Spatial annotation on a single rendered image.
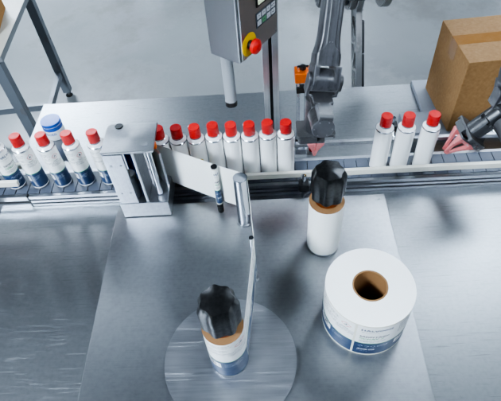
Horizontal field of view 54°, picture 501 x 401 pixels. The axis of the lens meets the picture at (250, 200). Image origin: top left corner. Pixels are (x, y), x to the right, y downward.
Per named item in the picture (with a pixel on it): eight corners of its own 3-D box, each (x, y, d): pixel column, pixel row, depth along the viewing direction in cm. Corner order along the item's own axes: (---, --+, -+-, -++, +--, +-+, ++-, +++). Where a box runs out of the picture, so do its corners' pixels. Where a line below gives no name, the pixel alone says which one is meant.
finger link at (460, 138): (440, 153, 144) (467, 134, 138) (433, 137, 148) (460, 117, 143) (453, 162, 147) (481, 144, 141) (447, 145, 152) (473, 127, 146)
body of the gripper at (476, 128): (466, 142, 138) (489, 126, 133) (456, 118, 144) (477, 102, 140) (479, 151, 141) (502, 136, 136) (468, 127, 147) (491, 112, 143)
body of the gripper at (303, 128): (335, 139, 130) (337, 118, 125) (297, 142, 131) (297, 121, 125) (332, 123, 134) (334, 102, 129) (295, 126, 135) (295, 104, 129)
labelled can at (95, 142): (101, 186, 154) (79, 138, 138) (104, 173, 157) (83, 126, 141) (118, 185, 153) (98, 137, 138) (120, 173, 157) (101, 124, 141)
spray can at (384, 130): (370, 173, 150) (379, 122, 135) (367, 160, 154) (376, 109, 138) (387, 172, 150) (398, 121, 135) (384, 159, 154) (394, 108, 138)
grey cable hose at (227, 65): (225, 108, 144) (217, 45, 128) (225, 100, 146) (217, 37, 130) (237, 107, 144) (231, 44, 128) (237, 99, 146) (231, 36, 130)
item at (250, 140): (244, 180, 152) (239, 130, 136) (244, 167, 155) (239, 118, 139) (261, 179, 151) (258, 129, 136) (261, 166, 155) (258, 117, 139)
